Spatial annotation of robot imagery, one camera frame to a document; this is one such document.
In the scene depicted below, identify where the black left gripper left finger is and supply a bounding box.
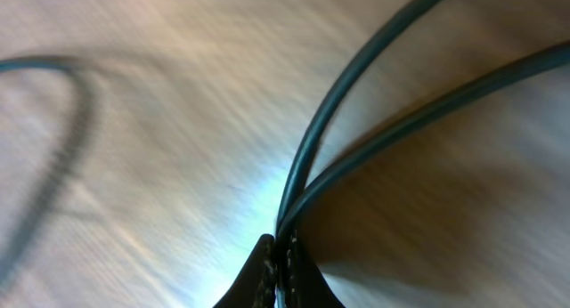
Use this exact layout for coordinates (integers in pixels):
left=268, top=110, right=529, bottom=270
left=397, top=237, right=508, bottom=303
left=214, top=234, right=277, bottom=308

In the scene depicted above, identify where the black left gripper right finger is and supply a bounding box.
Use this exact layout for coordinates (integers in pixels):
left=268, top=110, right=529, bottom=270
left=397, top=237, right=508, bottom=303
left=278, top=231, right=345, bottom=308

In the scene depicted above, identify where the black usb cable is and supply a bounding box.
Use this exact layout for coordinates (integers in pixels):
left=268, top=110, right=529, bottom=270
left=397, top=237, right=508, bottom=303
left=0, top=0, right=570, bottom=308

